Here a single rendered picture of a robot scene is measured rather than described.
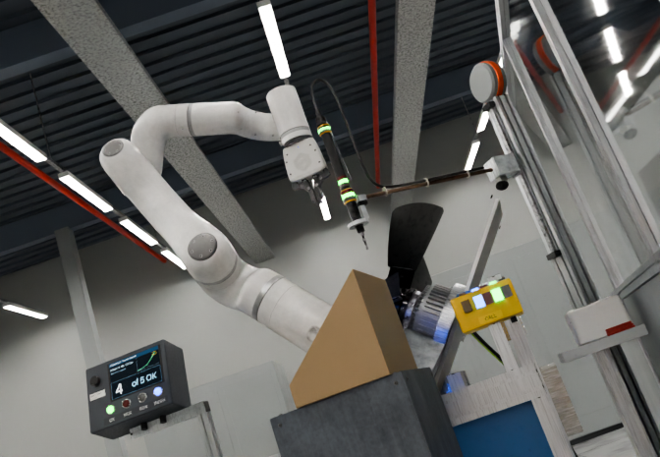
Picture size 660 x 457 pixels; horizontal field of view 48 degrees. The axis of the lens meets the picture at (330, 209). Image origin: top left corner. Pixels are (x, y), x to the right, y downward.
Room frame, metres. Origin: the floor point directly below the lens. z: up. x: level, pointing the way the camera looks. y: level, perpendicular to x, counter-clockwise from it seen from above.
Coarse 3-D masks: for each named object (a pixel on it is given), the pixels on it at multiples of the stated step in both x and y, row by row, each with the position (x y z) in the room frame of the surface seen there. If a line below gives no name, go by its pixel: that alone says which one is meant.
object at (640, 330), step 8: (632, 328) 2.15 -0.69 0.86; (640, 328) 2.14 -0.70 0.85; (608, 336) 2.16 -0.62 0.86; (616, 336) 2.16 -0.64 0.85; (624, 336) 2.15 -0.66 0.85; (632, 336) 2.15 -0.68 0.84; (640, 336) 2.15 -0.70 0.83; (592, 344) 2.17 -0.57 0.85; (600, 344) 2.17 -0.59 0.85; (608, 344) 2.16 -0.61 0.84; (616, 344) 2.16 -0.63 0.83; (568, 352) 2.18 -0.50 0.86; (576, 352) 2.18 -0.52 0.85; (584, 352) 2.17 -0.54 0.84; (592, 352) 2.17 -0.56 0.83; (560, 360) 2.49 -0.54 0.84; (568, 360) 2.18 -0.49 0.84
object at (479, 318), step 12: (480, 288) 1.88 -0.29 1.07; (492, 288) 1.87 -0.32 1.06; (456, 300) 1.88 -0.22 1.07; (504, 300) 1.86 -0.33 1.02; (516, 300) 1.86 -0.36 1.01; (456, 312) 1.88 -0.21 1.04; (468, 312) 1.88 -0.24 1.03; (480, 312) 1.87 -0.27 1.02; (492, 312) 1.87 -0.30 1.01; (504, 312) 1.86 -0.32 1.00; (516, 312) 1.86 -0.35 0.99; (468, 324) 1.88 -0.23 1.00; (480, 324) 1.88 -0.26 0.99
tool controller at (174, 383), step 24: (120, 360) 2.07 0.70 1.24; (144, 360) 2.04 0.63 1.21; (168, 360) 2.04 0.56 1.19; (96, 384) 2.06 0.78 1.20; (144, 384) 2.03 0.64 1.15; (168, 384) 2.01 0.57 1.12; (96, 408) 2.05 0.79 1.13; (120, 408) 2.04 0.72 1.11; (144, 408) 2.01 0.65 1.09; (168, 408) 2.03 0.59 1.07; (96, 432) 2.05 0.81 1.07; (120, 432) 2.10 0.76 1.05
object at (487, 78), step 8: (480, 64) 2.58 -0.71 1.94; (488, 64) 2.56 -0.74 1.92; (496, 64) 2.56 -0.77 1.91; (472, 72) 2.63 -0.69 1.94; (480, 72) 2.59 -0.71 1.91; (488, 72) 2.55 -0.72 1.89; (496, 72) 2.55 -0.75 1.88; (504, 72) 2.57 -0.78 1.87; (472, 80) 2.64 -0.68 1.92; (480, 80) 2.60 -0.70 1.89; (488, 80) 2.57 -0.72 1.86; (496, 80) 2.56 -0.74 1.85; (504, 80) 2.57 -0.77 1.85; (472, 88) 2.66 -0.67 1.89; (480, 88) 2.62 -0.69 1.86; (488, 88) 2.59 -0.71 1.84; (496, 88) 2.57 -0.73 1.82; (504, 88) 2.59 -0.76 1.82; (480, 96) 2.64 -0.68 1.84; (488, 96) 2.60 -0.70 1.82
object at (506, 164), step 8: (512, 152) 2.59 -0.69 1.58; (496, 160) 2.54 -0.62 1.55; (504, 160) 2.55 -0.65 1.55; (512, 160) 2.56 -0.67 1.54; (496, 168) 2.54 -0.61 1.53; (504, 168) 2.55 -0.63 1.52; (512, 168) 2.56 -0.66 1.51; (520, 168) 2.59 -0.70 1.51; (488, 176) 2.60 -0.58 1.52; (496, 176) 2.56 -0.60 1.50; (512, 176) 2.62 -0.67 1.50
